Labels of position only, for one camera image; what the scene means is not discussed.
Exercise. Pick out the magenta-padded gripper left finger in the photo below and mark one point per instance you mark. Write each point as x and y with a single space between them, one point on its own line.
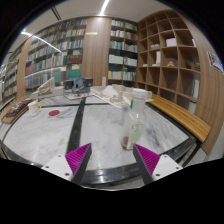
77 159

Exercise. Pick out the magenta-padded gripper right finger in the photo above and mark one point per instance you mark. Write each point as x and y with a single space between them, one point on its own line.
148 160

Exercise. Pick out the clear plastic drink bottle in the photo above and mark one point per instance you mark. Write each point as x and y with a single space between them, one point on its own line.
134 123

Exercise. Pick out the flat round red coaster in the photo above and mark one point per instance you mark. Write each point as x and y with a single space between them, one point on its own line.
54 113

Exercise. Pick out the long wooden bench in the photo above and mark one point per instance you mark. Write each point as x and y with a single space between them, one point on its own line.
181 116

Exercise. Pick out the white mug with yellow rim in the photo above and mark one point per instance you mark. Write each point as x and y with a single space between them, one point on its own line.
33 109

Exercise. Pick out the white architectural site model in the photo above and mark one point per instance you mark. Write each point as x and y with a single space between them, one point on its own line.
111 92

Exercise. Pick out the beige architectural model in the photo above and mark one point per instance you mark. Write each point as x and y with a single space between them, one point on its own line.
48 88

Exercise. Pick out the open wooden cubby shelf unit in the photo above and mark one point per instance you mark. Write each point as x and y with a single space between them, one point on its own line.
166 66

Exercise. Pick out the long curved book shelf unit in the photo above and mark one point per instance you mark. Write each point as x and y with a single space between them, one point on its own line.
60 56

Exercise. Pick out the tall narrow book shelf unit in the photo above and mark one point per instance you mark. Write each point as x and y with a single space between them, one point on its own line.
121 53

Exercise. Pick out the ceiling light strip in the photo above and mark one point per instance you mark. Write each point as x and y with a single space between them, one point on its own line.
104 7

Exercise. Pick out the wall poster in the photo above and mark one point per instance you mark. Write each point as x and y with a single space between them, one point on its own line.
215 61

